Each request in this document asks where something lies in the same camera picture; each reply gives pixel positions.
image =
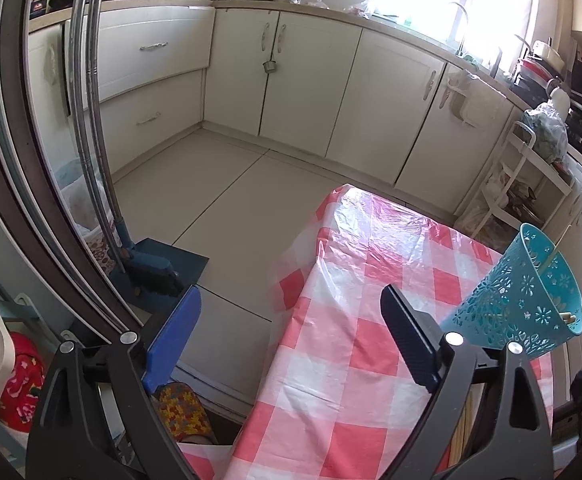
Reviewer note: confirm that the red checked plastic tablecloth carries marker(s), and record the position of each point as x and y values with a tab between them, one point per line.
351	340

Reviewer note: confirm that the white kitchen base cabinets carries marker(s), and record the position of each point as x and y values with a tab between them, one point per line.
371	110

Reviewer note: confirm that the plastic bag of greens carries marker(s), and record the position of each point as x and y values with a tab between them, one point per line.
548	130

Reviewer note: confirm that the small hanging metal cup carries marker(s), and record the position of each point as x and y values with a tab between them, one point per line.
270	67

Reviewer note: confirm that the sliding door frame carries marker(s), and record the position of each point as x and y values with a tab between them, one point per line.
21	160

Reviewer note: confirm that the black slim faucet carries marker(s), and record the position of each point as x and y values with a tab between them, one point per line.
501	57

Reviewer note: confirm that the blue perforated plastic bucket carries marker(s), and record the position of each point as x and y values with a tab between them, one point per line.
511	305

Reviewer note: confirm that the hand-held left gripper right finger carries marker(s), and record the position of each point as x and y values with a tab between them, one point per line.
411	340

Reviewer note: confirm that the kitchen window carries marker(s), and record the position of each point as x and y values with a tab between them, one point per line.
446	0

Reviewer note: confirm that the colourful patterned slipper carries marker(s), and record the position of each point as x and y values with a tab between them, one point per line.
186	412

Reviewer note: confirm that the row of wooden chopsticks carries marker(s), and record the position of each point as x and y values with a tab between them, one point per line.
463	425

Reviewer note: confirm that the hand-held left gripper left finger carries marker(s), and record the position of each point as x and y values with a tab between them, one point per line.
171	335

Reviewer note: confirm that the red patterned basin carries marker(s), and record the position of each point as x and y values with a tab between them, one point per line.
21	385

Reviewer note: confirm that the white rolling trolley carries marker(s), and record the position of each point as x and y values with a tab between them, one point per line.
526	180

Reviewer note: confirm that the dark pot with lid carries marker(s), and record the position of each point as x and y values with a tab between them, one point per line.
523	202

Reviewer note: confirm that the stack of dishes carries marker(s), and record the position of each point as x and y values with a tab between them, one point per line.
541	70

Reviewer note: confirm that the crumpled clear plastic bag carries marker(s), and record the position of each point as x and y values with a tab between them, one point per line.
486	210

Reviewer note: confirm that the chrome sink faucet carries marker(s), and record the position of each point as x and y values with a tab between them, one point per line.
463	25

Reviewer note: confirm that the single wooden chopstick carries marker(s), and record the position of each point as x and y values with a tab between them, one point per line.
556	247

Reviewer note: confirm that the white bag holder on door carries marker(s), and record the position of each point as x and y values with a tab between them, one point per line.
463	102

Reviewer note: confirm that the white plastic bag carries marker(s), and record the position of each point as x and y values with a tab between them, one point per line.
83	220

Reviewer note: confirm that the white thermos jug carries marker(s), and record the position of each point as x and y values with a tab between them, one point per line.
561	100

